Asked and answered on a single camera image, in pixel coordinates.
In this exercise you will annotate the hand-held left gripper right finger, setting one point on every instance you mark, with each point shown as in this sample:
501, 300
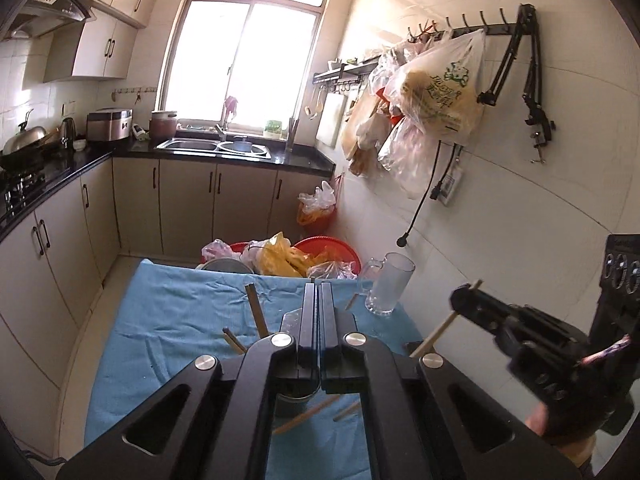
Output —
327, 330

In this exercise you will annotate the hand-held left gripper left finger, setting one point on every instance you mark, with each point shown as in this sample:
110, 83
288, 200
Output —
310, 330

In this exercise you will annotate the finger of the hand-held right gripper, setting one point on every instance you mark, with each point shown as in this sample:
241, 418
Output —
475, 317
530, 317

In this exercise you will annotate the wooden chopstick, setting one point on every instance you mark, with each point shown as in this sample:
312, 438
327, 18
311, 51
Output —
435, 332
256, 307
351, 302
347, 411
232, 340
305, 415

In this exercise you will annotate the grey utensil holder cup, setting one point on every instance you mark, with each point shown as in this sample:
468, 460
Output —
295, 405

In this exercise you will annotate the person's right hand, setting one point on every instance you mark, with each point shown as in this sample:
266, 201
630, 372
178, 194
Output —
575, 442

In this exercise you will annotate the yellow plastic bag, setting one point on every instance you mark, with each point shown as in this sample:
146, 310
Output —
280, 260

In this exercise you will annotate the glass mug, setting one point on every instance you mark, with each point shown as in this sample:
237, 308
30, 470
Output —
390, 285

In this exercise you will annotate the large red basin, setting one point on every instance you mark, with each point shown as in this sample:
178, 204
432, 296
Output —
330, 250

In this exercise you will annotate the small red basin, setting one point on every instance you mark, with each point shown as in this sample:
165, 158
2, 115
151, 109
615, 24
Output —
240, 249

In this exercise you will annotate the white round bowl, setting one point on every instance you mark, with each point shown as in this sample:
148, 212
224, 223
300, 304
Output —
222, 265

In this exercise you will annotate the orange trash bin with bags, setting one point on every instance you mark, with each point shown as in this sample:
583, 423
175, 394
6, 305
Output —
315, 210

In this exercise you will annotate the pink clear plastic bag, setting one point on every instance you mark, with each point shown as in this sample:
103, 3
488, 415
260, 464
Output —
216, 251

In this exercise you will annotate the blue tablecloth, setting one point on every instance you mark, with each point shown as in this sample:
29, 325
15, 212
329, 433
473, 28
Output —
175, 320

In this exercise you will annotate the hanging crumpled clear bag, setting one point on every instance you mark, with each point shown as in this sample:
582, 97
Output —
410, 160

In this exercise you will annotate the blue pot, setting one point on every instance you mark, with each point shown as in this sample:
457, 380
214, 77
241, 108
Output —
242, 146

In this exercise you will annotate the hanging brown filled bag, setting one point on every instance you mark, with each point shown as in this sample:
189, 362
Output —
362, 130

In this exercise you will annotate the green box on windowsill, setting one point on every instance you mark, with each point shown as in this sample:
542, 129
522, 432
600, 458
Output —
273, 130

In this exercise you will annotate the white cutting board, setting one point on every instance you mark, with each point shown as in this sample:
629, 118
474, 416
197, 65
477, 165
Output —
330, 122

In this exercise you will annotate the steel faucet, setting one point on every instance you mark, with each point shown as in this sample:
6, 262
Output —
222, 132

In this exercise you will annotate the cream base cabinets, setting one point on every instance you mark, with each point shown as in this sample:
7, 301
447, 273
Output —
135, 200

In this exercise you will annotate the steel sink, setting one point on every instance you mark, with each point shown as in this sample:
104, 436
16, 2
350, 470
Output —
192, 145

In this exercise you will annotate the hanging ladle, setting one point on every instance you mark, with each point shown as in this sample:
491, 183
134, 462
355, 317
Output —
311, 110

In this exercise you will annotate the white bag with green print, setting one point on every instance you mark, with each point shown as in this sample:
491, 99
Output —
440, 95

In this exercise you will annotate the pink cloth at window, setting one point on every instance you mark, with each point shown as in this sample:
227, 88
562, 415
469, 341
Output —
231, 106

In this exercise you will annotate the brown clay pot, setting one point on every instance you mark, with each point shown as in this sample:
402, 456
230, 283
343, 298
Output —
163, 127

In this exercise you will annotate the hanging clear plastic bag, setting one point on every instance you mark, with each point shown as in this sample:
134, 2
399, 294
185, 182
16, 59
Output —
382, 67

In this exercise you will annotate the window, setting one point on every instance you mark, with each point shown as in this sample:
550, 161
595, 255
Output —
245, 60

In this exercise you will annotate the black countertop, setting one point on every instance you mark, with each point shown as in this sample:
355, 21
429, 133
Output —
75, 165

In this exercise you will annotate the small white bowl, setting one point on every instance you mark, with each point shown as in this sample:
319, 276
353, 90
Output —
79, 145

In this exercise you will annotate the dark kettle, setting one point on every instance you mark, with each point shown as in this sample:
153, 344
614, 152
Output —
68, 134

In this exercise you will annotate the gas stove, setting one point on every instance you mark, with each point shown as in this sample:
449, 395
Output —
20, 187

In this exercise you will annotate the wok with steel lid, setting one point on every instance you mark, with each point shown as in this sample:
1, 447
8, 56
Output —
22, 140

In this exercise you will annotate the range hood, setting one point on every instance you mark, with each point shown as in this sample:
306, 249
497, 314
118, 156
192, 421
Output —
50, 7

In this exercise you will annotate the black wall shelf rack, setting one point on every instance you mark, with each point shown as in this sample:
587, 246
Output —
345, 72

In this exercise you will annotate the black wall hook rail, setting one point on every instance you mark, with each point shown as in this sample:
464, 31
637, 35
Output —
495, 30

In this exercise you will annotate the cream wall cabinets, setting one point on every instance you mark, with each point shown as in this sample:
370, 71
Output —
105, 45

